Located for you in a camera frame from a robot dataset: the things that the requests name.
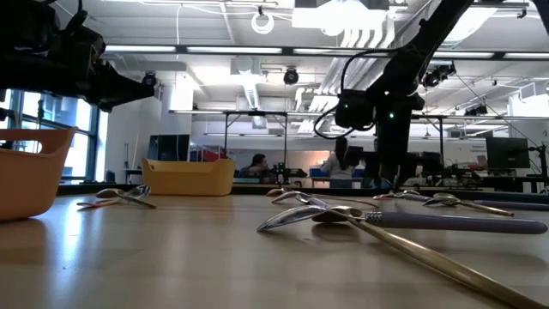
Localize bright ceiling light panel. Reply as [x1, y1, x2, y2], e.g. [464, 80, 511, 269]
[291, 0, 389, 31]

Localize long ceiling light strip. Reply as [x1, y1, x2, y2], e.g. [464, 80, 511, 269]
[504, 51, 549, 60]
[293, 47, 389, 56]
[105, 45, 178, 54]
[432, 51, 496, 59]
[186, 45, 283, 55]

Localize black ceiling spotlight cluster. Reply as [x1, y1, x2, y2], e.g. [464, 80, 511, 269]
[464, 104, 490, 118]
[421, 62, 457, 89]

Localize gold spoon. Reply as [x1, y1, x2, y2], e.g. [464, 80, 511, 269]
[431, 192, 516, 217]
[265, 187, 381, 209]
[94, 187, 158, 210]
[311, 205, 549, 309]

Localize blue storage bins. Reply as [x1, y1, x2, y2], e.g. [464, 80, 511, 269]
[307, 167, 370, 179]

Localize red storage bin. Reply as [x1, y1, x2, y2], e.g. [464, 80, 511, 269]
[190, 144, 227, 163]

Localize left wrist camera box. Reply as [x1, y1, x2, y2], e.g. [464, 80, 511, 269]
[12, 0, 61, 56]

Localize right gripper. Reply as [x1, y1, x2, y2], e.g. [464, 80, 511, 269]
[371, 83, 425, 191]

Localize white ceiling pipes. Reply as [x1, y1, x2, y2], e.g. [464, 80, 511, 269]
[295, 16, 398, 134]

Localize white ventilation duct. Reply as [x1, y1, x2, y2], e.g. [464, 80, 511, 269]
[230, 55, 263, 111]

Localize person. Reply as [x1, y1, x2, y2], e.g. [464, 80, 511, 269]
[238, 153, 275, 179]
[320, 136, 358, 189]

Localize white hanging ring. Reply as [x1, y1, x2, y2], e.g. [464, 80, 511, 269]
[250, 11, 275, 36]

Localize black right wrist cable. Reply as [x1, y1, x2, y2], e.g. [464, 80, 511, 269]
[313, 47, 398, 141]

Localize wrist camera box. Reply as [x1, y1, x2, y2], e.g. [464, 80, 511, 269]
[12, 0, 61, 56]
[334, 88, 375, 130]

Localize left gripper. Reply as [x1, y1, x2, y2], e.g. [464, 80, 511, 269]
[42, 16, 155, 113]

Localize large window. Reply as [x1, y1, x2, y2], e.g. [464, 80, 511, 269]
[0, 88, 102, 182]

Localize orange plastic bin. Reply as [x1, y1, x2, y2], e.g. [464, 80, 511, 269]
[0, 127, 77, 222]

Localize silver spoon red handle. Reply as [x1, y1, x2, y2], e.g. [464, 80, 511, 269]
[75, 184, 152, 210]

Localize yellow plastic bin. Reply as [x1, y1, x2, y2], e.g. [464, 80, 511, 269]
[141, 157, 237, 197]

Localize black overhead rail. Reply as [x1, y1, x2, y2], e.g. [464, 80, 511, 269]
[100, 42, 549, 61]

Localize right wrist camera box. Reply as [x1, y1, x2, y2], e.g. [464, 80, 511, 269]
[334, 88, 375, 130]

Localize black equipment stand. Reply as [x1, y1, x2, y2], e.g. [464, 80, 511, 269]
[528, 143, 549, 195]

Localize dark standing panel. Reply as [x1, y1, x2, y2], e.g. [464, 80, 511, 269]
[147, 133, 191, 162]

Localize black metal frame stand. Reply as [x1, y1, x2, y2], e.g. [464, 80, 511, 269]
[222, 109, 289, 184]
[410, 113, 549, 168]

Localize dark computer monitor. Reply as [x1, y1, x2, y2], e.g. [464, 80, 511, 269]
[486, 136, 531, 170]

